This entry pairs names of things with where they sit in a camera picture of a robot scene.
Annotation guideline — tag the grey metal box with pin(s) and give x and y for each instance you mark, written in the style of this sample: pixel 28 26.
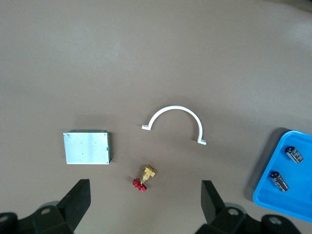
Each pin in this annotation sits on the grey metal box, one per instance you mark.
pixel 85 148

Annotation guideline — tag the white half-round pipe clamp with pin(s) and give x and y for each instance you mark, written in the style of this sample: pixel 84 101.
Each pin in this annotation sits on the white half-round pipe clamp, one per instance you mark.
pixel 175 107

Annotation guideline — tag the blue plastic tray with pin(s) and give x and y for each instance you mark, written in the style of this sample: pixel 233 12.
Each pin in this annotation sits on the blue plastic tray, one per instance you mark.
pixel 292 200

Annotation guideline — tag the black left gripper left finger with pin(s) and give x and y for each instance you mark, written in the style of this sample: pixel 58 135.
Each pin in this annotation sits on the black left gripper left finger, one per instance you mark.
pixel 68 207

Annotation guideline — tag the brown table cover sheet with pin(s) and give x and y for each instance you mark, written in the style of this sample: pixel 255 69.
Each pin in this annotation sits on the brown table cover sheet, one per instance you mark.
pixel 146 48

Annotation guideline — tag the dark electrolytic capacitor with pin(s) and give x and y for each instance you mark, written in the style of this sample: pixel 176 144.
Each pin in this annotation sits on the dark electrolytic capacitor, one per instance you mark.
pixel 279 181
pixel 295 154

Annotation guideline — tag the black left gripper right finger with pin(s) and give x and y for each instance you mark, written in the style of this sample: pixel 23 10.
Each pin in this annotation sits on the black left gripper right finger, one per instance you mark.
pixel 219 214

